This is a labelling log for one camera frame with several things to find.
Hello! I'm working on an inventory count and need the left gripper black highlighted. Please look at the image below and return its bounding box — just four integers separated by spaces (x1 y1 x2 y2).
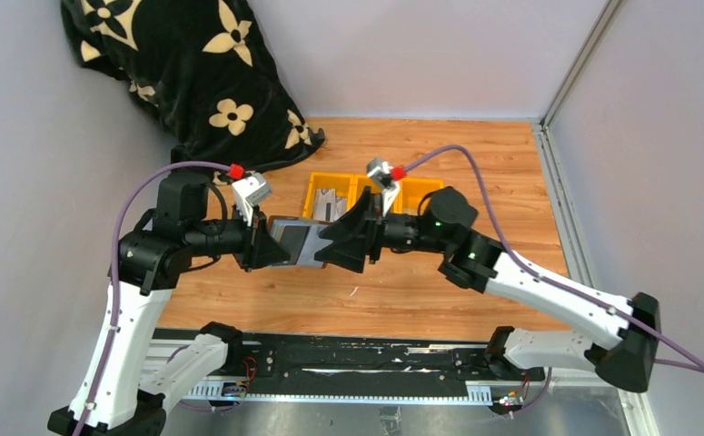
187 200 292 271

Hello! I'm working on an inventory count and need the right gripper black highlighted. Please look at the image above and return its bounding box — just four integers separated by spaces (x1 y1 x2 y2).
315 186 451 274

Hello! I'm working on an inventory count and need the brown leather card holder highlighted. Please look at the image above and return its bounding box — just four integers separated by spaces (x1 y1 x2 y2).
268 216 331 269

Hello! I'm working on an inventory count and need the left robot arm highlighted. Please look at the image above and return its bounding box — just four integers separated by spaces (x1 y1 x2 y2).
47 167 289 435

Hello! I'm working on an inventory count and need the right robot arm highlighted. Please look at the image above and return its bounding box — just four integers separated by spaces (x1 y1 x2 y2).
315 187 660 393

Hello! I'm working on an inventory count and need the silver cards pile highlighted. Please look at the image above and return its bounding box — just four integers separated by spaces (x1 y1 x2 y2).
312 188 347 223

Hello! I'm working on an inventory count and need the yellow bin left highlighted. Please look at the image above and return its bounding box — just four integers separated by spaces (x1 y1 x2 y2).
302 172 357 222

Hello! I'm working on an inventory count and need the yellow bin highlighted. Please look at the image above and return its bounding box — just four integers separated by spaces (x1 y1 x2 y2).
347 174 402 213
302 172 357 222
392 177 445 214

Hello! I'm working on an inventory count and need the yellow bin middle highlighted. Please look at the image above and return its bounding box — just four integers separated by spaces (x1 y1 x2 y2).
347 174 402 213

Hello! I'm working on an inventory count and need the yellow bin right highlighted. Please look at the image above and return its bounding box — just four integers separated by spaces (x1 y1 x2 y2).
392 177 445 214

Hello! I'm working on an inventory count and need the black floral blanket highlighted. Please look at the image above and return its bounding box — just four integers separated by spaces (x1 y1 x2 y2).
59 0 326 173

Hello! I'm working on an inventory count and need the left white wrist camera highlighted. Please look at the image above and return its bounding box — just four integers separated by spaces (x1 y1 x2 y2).
231 173 273 227

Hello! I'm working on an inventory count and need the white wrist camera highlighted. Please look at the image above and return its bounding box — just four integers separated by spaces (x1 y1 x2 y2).
366 157 406 215
231 173 273 227

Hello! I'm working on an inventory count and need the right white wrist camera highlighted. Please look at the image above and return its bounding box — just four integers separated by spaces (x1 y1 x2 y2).
366 157 406 215

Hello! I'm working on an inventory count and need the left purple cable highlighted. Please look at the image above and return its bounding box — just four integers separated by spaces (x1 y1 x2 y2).
69 160 245 436

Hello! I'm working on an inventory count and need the purple cable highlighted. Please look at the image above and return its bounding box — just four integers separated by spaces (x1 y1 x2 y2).
69 160 245 436
390 144 704 389

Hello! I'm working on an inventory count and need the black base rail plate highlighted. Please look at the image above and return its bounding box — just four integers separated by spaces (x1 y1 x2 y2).
186 332 547 401

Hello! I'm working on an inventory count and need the aluminium frame post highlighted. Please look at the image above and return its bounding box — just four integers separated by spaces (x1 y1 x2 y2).
540 0 625 130

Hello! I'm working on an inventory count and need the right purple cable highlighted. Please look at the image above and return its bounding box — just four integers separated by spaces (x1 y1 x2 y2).
390 144 704 389

